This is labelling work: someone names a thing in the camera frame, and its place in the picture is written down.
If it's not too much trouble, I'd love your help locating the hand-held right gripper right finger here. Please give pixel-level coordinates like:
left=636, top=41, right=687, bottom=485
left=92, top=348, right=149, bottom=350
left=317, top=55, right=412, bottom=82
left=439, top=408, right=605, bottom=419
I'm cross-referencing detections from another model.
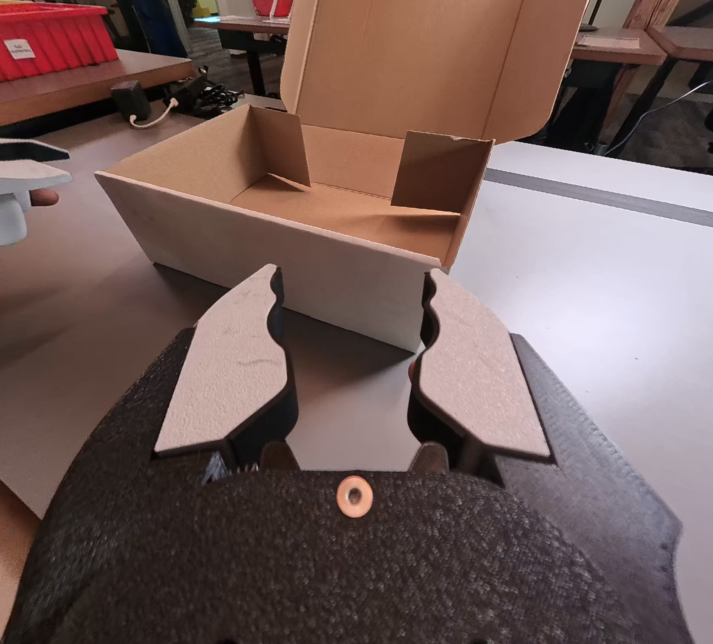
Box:
left=408, top=269, right=553, bottom=470

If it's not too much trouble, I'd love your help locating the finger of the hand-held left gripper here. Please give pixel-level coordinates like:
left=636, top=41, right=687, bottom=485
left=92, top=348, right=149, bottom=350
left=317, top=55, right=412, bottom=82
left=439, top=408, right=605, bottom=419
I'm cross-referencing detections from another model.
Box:
left=0, top=160, right=75, bottom=245
left=0, top=139, right=72, bottom=162

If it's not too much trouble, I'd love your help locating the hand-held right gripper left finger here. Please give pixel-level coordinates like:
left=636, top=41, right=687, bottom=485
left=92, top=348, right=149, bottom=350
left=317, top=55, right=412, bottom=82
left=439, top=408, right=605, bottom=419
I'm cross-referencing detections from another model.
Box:
left=153, top=264, right=299, bottom=462

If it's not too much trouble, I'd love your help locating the white cardboard box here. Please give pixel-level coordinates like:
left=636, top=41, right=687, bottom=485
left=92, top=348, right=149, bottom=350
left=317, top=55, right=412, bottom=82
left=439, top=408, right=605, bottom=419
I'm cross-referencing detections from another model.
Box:
left=94, top=0, right=600, bottom=353

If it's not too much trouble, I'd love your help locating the wooden table under red bin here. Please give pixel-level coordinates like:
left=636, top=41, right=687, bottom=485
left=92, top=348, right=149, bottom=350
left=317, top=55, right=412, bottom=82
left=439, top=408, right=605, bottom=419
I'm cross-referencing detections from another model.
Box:
left=0, top=49, right=196, bottom=127

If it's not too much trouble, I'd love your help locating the large red plastic bin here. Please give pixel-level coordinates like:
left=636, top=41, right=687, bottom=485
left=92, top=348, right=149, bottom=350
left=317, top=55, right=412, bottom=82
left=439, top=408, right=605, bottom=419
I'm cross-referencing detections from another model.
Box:
left=0, top=1, right=119, bottom=83

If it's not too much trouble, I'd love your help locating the black power adapter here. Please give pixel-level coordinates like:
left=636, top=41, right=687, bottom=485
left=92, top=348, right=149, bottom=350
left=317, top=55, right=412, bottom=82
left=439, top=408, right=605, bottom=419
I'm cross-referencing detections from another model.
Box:
left=110, top=79, right=153, bottom=122

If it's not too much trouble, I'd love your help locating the blue garment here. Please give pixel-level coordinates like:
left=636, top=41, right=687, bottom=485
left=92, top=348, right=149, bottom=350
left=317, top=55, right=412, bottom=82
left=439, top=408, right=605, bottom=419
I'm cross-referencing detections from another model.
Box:
left=124, top=0, right=189, bottom=61

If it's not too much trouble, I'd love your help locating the grey tape strip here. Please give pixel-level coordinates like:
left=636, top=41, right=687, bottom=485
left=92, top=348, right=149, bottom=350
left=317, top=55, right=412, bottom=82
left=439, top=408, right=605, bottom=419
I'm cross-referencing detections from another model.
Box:
left=489, top=167, right=713, bottom=228

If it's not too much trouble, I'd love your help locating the dark wooden table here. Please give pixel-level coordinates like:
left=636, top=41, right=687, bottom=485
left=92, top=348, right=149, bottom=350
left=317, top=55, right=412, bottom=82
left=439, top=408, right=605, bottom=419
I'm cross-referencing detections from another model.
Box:
left=194, top=14, right=293, bottom=98

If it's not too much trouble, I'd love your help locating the small red plastic bin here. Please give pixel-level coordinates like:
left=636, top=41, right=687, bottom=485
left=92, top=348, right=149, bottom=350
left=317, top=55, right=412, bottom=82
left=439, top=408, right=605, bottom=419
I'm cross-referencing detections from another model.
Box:
left=250, top=0, right=296, bottom=22

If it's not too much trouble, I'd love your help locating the wooden table with paper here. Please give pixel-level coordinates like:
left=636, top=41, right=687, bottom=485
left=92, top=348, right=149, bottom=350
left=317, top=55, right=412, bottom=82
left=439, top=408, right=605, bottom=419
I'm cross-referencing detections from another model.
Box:
left=551, top=29, right=669, bottom=154

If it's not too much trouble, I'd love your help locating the white cord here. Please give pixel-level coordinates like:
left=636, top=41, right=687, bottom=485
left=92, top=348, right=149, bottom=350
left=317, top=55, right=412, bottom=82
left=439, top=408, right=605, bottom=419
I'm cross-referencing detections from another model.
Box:
left=128, top=97, right=180, bottom=130

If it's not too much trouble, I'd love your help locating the black cable bundle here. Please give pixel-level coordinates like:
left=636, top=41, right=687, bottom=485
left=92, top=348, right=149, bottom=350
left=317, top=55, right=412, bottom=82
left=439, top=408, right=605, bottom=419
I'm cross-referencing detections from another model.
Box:
left=172, top=72, right=247, bottom=116

